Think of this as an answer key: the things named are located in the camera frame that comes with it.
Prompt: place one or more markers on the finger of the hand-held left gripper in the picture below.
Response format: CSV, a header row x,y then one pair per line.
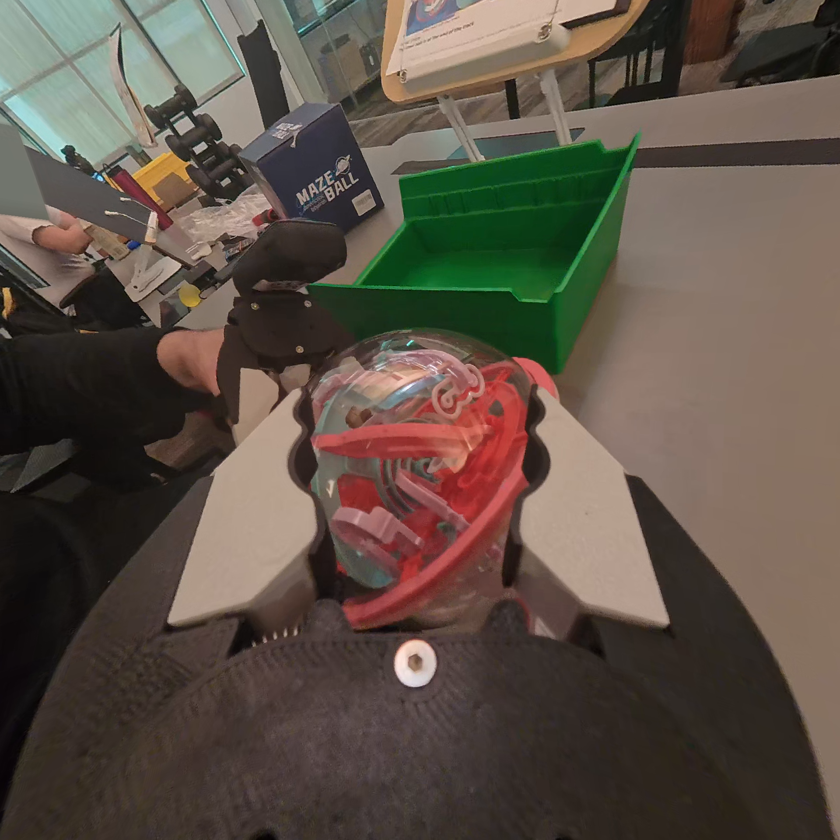
x,y
296,379
256,400

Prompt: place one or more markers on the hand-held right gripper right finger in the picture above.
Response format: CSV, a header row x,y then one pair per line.
x,y
590,531

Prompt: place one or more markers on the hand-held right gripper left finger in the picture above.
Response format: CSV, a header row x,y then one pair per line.
x,y
243,518

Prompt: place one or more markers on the clear maze ball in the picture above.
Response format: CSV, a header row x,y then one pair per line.
x,y
420,459

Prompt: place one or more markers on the person's left forearm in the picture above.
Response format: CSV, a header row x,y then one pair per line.
x,y
79,394

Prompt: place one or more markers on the small yellow ball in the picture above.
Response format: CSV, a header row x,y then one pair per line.
x,y
191,295

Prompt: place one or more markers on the person's left hand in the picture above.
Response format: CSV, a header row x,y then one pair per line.
x,y
190,358

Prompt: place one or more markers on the clear plastic wrap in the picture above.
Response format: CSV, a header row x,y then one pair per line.
x,y
223,216

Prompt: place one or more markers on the white stand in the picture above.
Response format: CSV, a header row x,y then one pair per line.
x,y
148,279

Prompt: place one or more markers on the blue cardboard box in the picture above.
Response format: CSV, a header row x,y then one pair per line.
x,y
315,170

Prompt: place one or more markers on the yellow bin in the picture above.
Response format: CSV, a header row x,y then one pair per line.
x,y
164,177

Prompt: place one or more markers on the rack of black dumbbells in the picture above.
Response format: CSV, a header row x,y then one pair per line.
x,y
197,138

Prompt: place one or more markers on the green plastic bin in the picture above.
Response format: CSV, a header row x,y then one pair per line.
x,y
499,262

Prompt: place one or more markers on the dark grey panel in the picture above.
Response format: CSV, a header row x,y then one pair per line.
x,y
98,190

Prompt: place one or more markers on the black upright panel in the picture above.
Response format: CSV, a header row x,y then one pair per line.
x,y
262,72

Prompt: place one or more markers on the white easel legs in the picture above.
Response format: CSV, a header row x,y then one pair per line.
x,y
463,128

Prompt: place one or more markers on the white curved banner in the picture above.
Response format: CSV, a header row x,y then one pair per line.
x,y
128,85

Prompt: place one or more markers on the wooden easel board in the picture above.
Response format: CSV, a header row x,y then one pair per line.
x,y
459,92

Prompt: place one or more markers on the white instruction sheet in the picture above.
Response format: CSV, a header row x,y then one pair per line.
x,y
472,39

